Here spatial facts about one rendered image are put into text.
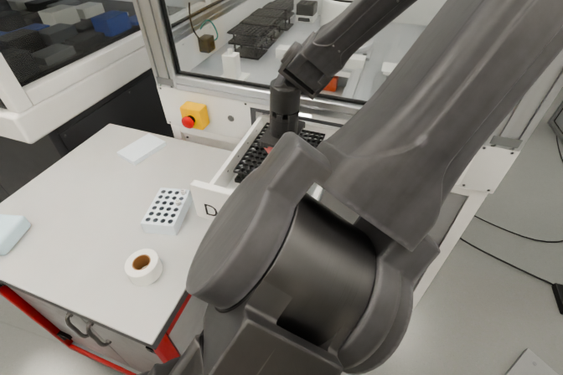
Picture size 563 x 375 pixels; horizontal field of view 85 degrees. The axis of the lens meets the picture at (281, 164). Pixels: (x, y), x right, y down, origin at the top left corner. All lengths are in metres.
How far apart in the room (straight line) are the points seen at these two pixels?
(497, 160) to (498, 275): 1.07
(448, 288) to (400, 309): 1.58
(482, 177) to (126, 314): 0.90
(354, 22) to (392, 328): 0.36
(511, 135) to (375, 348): 0.76
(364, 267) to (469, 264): 1.72
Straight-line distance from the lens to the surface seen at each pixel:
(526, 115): 0.87
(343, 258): 0.16
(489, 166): 0.94
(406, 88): 0.17
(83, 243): 0.92
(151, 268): 0.75
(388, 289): 0.18
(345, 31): 0.46
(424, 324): 1.63
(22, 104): 1.22
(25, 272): 0.94
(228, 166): 0.79
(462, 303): 1.75
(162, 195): 0.89
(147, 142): 1.13
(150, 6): 0.98
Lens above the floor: 1.40
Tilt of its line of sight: 41 degrees down
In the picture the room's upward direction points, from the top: straight up
